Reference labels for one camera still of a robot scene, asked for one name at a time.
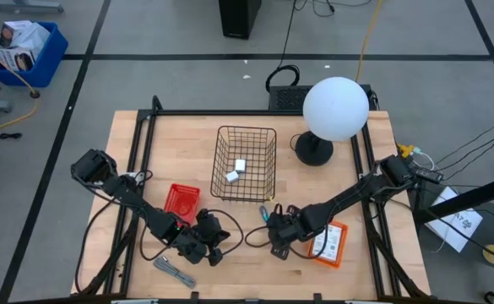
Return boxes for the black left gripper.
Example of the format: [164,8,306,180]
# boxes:
[173,208,232,266]

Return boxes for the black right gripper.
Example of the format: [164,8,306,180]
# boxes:
[266,203,318,250]

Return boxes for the white cardboard box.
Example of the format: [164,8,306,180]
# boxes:
[312,223,344,263]

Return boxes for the orange packet with label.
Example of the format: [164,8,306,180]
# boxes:
[307,219,350,269]

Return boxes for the blue plastic bin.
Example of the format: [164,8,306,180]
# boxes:
[0,20,69,89]

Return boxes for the red plastic basket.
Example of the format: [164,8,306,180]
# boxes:
[162,182,202,226]

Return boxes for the black vented computer case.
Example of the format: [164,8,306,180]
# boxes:
[267,84,377,112]

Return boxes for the white globe lamp black base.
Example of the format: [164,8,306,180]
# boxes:
[290,76,371,167]

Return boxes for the black power adapter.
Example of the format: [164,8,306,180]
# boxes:
[414,167,445,184]

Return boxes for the white printed paper sheet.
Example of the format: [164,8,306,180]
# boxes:
[424,185,484,253]

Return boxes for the dark grey side table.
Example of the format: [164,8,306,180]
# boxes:
[409,181,494,304]

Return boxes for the black computer tower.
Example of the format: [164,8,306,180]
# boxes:
[218,0,263,41]

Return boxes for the white printed carton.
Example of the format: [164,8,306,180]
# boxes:
[0,19,52,54]
[0,47,36,73]

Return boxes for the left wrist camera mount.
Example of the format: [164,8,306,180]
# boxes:
[209,247,225,268]

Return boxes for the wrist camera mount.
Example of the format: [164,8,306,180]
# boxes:
[209,247,225,268]
[270,243,292,261]

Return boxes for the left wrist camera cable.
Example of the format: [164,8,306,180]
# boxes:
[138,208,246,262]

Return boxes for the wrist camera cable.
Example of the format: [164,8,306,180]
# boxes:
[244,223,328,260]
[138,208,246,262]

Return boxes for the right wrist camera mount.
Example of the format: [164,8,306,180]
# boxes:
[270,243,292,261]

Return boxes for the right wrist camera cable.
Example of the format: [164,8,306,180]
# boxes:
[244,223,328,260]

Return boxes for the black wire basket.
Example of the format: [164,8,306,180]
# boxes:
[209,125,278,203]

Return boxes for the grey flat cable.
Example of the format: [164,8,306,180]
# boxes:
[152,258,198,290]

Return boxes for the black table frame rails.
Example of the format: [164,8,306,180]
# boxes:
[72,95,433,304]

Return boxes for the yellow cable connector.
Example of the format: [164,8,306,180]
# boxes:
[396,143,423,160]

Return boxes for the coiled black power cable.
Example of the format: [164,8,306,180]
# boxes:
[264,0,302,93]

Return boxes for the long yellow floor cable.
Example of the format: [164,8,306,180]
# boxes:
[355,0,385,84]

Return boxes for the black slanted frame pole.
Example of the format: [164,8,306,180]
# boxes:
[413,171,494,227]

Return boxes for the yellow extension cord with plug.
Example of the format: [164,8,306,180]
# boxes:
[0,38,41,135]

